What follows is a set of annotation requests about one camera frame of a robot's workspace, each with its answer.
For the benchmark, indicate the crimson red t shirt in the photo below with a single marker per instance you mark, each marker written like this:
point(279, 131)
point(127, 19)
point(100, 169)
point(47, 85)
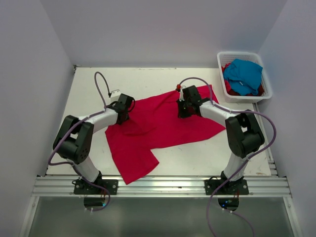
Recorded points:
point(154, 124)

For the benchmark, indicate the aluminium mounting rail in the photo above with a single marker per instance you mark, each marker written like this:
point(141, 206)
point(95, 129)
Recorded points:
point(166, 187)

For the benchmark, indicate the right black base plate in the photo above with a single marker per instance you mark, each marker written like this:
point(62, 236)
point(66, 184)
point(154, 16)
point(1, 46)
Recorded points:
point(231, 188)

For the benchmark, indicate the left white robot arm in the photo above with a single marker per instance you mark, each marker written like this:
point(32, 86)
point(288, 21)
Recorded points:
point(73, 142)

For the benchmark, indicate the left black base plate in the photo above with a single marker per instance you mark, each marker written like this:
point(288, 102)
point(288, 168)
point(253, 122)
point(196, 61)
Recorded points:
point(83, 188)

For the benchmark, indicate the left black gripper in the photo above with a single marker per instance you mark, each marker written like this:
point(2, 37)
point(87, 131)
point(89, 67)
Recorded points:
point(128, 118)

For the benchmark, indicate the white plastic basket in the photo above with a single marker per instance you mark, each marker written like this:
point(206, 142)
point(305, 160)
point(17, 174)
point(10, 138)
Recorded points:
point(225, 57)

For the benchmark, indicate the blue t shirt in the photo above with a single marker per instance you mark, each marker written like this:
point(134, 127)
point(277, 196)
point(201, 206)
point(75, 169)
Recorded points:
point(243, 76)

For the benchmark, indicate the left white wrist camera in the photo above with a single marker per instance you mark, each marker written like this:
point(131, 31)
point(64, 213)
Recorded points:
point(115, 95)

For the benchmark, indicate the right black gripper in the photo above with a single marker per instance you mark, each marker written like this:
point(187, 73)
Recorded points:
point(181, 114)

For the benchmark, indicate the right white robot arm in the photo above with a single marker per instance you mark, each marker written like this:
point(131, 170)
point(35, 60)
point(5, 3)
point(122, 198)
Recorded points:
point(244, 136)

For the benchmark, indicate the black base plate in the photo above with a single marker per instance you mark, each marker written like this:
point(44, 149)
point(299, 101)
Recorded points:
point(231, 188)
point(83, 188)

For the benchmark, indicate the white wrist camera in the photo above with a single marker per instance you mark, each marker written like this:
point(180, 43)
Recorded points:
point(115, 95)
point(180, 88)

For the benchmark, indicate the dark red t shirt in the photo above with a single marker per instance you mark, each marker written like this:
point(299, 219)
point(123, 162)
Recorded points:
point(231, 92)

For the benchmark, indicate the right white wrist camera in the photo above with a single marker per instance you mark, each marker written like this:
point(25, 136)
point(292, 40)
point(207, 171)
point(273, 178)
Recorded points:
point(180, 88)

